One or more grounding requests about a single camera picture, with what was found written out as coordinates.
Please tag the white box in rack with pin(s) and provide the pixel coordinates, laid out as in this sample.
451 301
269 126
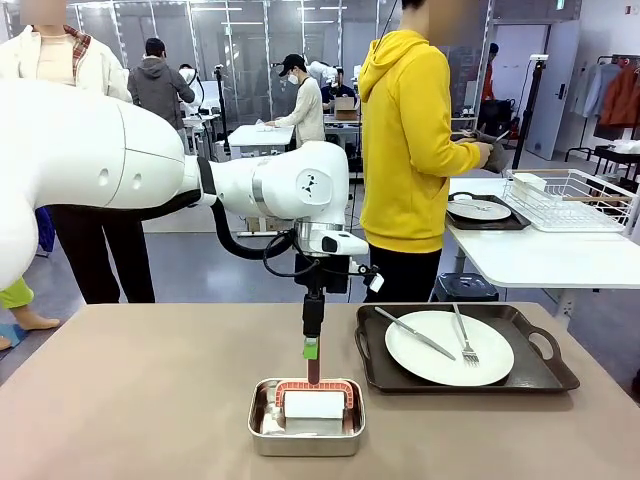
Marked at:
527 181

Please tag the orange jacket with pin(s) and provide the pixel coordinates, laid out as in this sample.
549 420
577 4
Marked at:
622 95

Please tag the grey plate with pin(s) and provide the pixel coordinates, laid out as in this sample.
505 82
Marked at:
480 213

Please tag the seated person dark clothes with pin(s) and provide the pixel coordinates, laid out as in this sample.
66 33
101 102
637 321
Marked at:
340 91

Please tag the small metal tray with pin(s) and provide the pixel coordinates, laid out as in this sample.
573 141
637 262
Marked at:
305 442

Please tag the person in orange top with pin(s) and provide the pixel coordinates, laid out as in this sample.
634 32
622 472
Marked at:
489 75

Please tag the grey dish cloth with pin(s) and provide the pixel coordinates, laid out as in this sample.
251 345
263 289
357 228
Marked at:
497 160

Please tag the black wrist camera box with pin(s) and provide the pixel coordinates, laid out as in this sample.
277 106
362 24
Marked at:
337 275

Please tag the person in white jacket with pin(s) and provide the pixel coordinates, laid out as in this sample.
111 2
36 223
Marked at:
100 65

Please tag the white side table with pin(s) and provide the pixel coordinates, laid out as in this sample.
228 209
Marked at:
550 260

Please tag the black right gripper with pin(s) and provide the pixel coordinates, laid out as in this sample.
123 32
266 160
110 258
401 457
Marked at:
310 275

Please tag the black bin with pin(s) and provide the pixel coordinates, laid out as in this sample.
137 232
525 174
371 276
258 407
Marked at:
465 290

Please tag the silver fork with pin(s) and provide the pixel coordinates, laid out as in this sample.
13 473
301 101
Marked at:
475 205
464 335

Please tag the man with black cap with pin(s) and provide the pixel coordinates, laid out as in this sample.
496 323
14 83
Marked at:
307 110

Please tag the person in yellow hoodie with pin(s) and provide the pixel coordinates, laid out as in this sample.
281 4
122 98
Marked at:
400 150

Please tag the silver table knife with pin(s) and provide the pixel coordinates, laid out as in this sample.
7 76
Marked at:
415 332

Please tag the black stand with white head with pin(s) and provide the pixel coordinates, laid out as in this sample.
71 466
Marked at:
530 110

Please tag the light blue shirt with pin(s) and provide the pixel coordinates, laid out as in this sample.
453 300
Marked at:
595 85

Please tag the cardboard box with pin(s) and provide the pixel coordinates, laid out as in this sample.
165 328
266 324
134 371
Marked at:
346 107

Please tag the person right hand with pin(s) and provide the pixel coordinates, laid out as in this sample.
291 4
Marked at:
482 156

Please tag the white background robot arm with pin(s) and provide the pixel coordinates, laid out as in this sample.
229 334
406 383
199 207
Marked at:
192 80

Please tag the person right forearm yellow sleeve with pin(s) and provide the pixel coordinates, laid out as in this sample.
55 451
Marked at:
457 157

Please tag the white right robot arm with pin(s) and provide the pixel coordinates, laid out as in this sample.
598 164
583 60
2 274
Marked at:
150 160

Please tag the white background table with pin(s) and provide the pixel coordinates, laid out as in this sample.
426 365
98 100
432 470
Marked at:
260 134

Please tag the man in grey hoodie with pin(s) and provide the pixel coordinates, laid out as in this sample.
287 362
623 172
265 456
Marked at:
155 85

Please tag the large white plate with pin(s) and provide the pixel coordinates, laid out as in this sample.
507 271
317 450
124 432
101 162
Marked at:
430 360

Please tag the green trouser leg with foot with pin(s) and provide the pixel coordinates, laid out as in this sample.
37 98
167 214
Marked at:
15 295

